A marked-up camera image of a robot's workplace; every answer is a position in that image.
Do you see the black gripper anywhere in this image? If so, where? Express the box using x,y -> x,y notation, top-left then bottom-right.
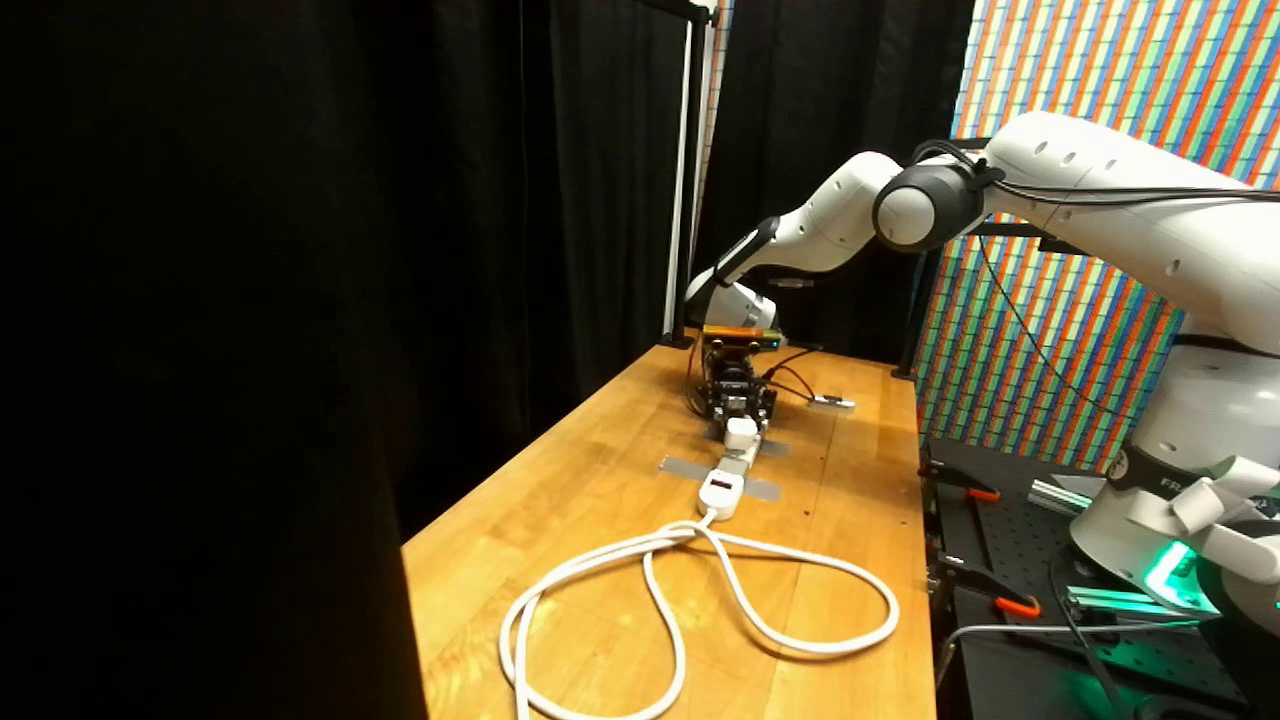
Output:
699,339 -> 786,437

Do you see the white charger head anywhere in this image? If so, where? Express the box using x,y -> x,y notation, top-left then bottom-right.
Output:
721,417 -> 767,456

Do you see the grey tape strip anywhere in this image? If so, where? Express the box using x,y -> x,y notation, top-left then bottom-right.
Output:
659,452 -> 786,506

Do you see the white power strip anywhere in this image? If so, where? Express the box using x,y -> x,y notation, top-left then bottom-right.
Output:
692,437 -> 767,523

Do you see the white pole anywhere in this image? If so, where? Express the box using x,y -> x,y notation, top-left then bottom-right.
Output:
659,0 -> 734,343

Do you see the colourful patterned panel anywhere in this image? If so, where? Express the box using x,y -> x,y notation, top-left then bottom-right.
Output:
912,0 -> 1280,478

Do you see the green tool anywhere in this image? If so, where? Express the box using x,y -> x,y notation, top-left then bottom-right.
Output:
1026,477 -> 1100,520
1063,580 -> 1208,622

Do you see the black curtain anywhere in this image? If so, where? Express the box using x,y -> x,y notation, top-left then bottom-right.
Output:
0,0 -> 976,720

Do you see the black camera cable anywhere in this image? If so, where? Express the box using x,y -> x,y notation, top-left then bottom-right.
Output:
764,349 -> 862,411

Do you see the wooden camera mount plate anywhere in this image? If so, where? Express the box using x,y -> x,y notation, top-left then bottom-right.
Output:
683,318 -> 788,355

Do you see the orange-handled clamp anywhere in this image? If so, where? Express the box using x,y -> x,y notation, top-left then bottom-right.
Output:
935,552 -> 1049,622
922,456 -> 1009,512

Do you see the white power strip cable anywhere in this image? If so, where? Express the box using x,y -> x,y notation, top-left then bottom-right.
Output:
497,512 -> 904,720

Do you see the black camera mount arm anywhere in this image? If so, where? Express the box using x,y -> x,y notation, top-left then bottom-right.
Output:
971,215 -> 1078,258

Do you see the grey cable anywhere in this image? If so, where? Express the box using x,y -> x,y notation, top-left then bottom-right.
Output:
950,612 -> 1208,649

